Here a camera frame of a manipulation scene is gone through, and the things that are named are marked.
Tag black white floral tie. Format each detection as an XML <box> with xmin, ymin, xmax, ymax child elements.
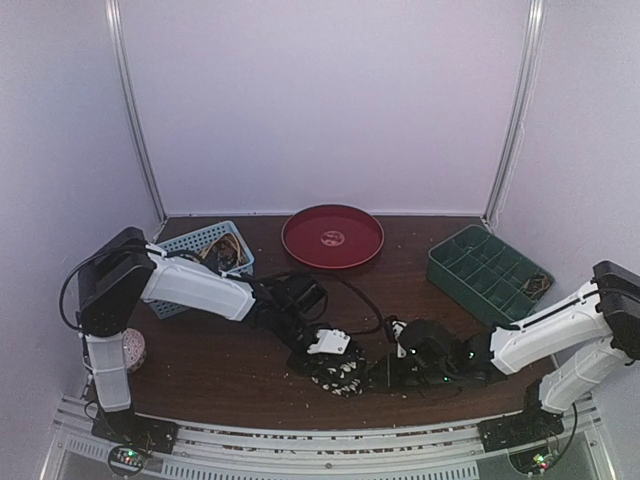
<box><xmin>310</xmin><ymin>357</ymin><xmax>368</xmax><ymax>398</ymax></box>

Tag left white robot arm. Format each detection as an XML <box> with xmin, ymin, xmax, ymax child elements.
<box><xmin>62</xmin><ymin>227</ymin><xmax>366</xmax><ymax>444</ymax></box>

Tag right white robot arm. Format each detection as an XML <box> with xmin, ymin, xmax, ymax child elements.
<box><xmin>369</xmin><ymin>261</ymin><xmax>639</xmax><ymax>442</ymax></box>

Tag pile of ties in basket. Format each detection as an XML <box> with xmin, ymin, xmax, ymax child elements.
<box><xmin>186</xmin><ymin>233</ymin><xmax>250</xmax><ymax>272</ymax></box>

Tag round red tray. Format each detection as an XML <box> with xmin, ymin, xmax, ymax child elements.
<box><xmin>281</xmin><ymin>204</ymin><xmax>385</xmax><ymax>270</ymax></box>

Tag dark green divided organizer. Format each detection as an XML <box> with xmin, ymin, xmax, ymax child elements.
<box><xmin>427</xmin><ymin>225</ymin><xmax>555</xmax><ymax>326</ymax></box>

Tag light blue plastic basket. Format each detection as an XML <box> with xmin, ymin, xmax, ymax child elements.
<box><xmin>141</xmin><ymin>221</ymin><xmax>255</xmax><ymax>321</ymax></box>

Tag rubber bands in organizer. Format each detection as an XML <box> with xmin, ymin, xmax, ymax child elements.
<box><xmin>521</xmin><ymin>272</ymin><xmax>553</xmax><ymax>300</ymax></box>

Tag small patterned pink bowl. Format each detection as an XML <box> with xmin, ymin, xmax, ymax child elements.
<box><xmin>123</xmin><ymin>328</ymin><xmax>146</xmax><ymax>374</ymax></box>

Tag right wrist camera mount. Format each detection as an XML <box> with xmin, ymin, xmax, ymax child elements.
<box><xmin>384</xmin><ymin>316</ymin><xmax>407</xmax><ymax>359</ymax></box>

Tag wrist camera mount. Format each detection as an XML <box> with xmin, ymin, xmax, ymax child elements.
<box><xmin>307</xmin><ymin>328</ymin><xmax>351</xmax><ymax>355</ymax></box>
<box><xmin>384</xmin><ymin>316</ymin><xmax>407</xmax><ymax>359</ymax></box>

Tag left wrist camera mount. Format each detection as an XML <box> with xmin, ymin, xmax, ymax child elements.
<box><xmin>307</xmin><ymin>328</ymin><xmax>351</xmax><ymax>355</ymax></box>

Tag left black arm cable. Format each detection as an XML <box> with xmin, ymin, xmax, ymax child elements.
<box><xmin>329</xmin><ymin>275</ymin><xmax>389</xmax><ymax>337</ymax></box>

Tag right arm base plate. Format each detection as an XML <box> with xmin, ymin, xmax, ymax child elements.
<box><xmin>477</xmin><ymin>407</ymin><xmax>567</xmax><ymax>476</ymax></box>

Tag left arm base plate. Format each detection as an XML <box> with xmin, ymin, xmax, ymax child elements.
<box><xmin>84</xmin><ymin>399</ymin><xmax>179</xmax><ymax>479</ymax></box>

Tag right aluminium corner post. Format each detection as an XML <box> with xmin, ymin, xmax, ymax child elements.
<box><xmin>483</xmin><ymin>0</ymin><xmax>546</xmax><ymax>231</ymax></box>

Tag aluminium corner post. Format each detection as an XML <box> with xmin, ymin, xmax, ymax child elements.
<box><xmin>483</xmin><ymin>0</ymin><xmax>546</xmax><ymax>231</ymax></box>
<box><xmin>105</xmin><ymin>0</ymin><xmax>168</xmax><ymax>223</ymax></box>

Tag left aluminium corner post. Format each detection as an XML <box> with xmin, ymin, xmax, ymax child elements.
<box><xmin>105</xmin><ymin>0</ymin><xmax>168</xmax><ymax>223</ymax></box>

